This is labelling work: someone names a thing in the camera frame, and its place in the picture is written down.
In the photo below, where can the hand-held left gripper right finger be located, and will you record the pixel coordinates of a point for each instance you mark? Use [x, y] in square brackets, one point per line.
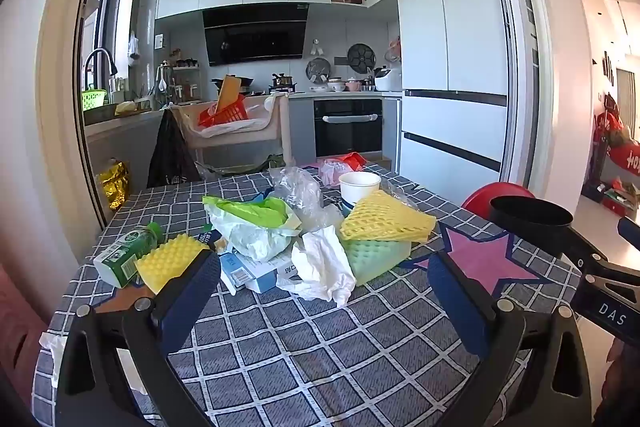
[460, 302]

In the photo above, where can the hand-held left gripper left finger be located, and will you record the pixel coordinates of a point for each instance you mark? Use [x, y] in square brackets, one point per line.
[192, 302]

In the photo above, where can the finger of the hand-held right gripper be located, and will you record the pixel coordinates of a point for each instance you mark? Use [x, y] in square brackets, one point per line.
[585, 247]
[631, 234]

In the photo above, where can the yellow sponge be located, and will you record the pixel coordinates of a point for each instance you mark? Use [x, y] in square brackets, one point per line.
[170, 259]

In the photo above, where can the black round bin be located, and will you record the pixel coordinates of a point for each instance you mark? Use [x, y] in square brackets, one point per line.
[530, 219]

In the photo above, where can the blue and white box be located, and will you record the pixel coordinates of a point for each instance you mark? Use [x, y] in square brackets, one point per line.
[250, 274]

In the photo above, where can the green plastic bottle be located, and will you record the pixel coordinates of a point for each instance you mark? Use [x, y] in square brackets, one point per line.
[120, 257]

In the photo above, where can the green sponge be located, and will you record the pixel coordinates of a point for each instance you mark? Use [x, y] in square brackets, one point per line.
[375, 259]

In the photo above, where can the white tissue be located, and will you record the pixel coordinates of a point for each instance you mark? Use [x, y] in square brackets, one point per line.
[325, 267]

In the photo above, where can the pink and red plastic bag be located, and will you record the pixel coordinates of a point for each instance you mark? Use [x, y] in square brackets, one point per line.
[332, 172]

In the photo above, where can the red fabric toy box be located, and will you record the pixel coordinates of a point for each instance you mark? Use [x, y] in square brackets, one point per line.
[625, 157]

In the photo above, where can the green and white plastic bag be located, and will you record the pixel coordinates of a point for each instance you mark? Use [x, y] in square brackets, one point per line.
[250, 227]

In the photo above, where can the red chair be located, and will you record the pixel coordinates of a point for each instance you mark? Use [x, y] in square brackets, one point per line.
[480, 202]

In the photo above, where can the yellow foam net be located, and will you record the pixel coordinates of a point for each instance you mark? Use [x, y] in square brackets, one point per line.
[385, 217]

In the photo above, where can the grey checked tablecloth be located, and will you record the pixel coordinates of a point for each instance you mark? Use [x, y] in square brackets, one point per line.
[300, 357]

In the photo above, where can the gold foil bag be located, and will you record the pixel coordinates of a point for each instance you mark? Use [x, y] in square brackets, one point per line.
[114, 184]

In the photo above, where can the black plastic bag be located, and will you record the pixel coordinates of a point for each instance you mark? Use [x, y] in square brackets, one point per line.
[170, 157]

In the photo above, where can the white crumpled paper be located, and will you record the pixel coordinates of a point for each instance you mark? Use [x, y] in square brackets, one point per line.
[51, 343]

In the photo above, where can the white paper cup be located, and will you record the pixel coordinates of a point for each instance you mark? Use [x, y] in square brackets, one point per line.
[359, 192]

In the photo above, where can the clear plastic bag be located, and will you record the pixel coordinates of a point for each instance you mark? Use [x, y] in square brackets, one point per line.
[300, 192]

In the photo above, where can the wooden baby crib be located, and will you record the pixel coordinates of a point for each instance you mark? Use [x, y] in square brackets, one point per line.
[235, 137]

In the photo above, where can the orange plastic basket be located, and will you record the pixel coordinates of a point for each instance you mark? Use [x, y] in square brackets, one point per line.
[225, 114]

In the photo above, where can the black built-in oven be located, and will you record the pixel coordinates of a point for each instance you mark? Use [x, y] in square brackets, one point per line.
[347, 137]

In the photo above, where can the orange board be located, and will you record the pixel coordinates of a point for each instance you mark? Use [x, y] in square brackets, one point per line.
[230, 89]

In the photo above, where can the black wok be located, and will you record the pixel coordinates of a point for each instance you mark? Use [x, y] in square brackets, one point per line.
[232, 83]

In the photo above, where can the green plastic basket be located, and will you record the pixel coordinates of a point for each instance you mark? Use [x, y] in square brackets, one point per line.
[94, 99]

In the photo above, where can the white refrigerator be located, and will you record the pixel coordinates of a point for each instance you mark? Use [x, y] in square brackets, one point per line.
[450, 57]

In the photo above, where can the white rice cooker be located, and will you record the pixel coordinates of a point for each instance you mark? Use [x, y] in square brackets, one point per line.
[387, 79]

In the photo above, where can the pink pot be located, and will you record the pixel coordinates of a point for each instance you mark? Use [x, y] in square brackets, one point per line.
[353, 85]

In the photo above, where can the black kitchen faucet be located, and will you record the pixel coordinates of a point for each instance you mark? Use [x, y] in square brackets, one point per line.
[102, 53]

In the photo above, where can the black range hood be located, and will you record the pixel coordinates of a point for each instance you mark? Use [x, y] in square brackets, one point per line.
[255, 37]

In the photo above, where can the silver round wall rack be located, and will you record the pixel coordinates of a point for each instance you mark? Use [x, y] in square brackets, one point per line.
[316, 70]

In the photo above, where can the dark round wall tray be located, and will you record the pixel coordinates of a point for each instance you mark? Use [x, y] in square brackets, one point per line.
[361, 57]

